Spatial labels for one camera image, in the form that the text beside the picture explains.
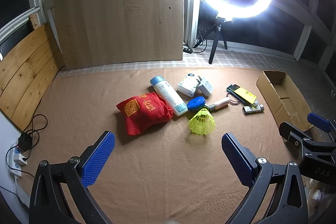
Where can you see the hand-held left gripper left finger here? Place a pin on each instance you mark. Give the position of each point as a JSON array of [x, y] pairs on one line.
[[98, 158]]

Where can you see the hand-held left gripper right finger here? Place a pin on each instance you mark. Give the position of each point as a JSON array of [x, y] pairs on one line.
[[236, 158]]

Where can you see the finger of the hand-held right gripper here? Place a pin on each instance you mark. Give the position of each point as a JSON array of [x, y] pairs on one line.
[[319, 120], [291, 133]]

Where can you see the cardboard box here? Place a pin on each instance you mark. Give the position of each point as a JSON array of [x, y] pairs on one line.
[[288, 108]]

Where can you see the yellow shuttlecock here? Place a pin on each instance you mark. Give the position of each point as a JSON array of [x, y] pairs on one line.
[[202, 120]]

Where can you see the yellow and black packet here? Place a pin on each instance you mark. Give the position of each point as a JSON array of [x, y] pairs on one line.
[[244, 95]]

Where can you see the blue folding phone stand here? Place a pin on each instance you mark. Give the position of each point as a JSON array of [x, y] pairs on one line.
[[196, 103]]

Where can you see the white charger plug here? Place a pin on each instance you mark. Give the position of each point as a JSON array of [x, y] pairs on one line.
[[206, 87]]

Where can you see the white bottle with blue cap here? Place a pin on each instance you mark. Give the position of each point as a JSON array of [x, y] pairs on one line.
[[169, 96]]

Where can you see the small printed packet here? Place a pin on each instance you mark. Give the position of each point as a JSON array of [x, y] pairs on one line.
[[252, 109]]

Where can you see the red cloth bag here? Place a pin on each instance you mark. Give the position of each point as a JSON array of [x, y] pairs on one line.
[[144, 113]]

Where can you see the black power adapter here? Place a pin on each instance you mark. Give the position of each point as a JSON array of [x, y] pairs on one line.
[[25, 141]]

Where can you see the white power strip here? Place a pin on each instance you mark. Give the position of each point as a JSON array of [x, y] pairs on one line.
[[15, 161]]

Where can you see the white printed tissue pack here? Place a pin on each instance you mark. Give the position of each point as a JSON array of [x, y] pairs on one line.
[[187, 85]]

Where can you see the checked mat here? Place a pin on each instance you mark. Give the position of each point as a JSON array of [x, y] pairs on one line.
[[236, 61]]

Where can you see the pine plank panel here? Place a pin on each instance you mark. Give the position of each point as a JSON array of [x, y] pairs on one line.
[[26, 69]]

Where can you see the light wooden board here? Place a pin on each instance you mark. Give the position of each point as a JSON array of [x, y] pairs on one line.
[[118, 16]]

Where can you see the small wooden block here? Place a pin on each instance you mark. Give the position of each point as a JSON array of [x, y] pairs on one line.
[[34, 22]]

